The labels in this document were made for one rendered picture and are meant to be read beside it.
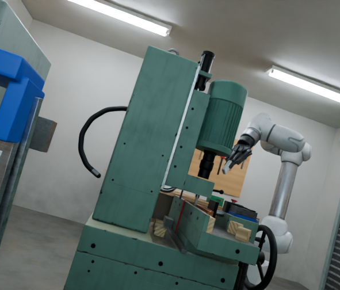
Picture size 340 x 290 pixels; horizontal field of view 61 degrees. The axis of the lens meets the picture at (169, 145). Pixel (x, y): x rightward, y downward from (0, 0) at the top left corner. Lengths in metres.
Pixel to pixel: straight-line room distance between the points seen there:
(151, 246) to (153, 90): 0.59
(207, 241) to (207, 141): 0.43
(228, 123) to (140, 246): 0.61
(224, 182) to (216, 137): 3.60
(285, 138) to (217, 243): 0.73
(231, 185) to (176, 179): 3.68
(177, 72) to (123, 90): 3.49
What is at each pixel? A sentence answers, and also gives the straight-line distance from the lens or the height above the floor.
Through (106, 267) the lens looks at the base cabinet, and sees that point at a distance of 1.09.
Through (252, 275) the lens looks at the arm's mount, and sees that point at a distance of 1.87.
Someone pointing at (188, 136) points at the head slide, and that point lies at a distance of 1.21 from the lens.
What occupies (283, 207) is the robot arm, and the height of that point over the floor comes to 1.06.
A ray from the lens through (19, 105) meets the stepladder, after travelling 0.58.
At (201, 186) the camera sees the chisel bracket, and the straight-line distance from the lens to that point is 1.26.
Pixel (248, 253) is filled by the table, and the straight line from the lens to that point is 1.05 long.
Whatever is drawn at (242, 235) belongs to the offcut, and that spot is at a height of 0.92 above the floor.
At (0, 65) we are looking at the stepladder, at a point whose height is 1.13.
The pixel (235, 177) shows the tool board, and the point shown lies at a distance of 4.87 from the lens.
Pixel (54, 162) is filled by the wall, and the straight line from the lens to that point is 4.65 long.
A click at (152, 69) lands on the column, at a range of 1.20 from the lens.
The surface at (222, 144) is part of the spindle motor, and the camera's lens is 1.23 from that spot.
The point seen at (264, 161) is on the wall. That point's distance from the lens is 5.10.
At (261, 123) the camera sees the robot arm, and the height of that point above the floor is 1.43.
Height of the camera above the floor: 1.04
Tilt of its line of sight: 6 degrees up
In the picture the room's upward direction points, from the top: 17 degrees clockwise
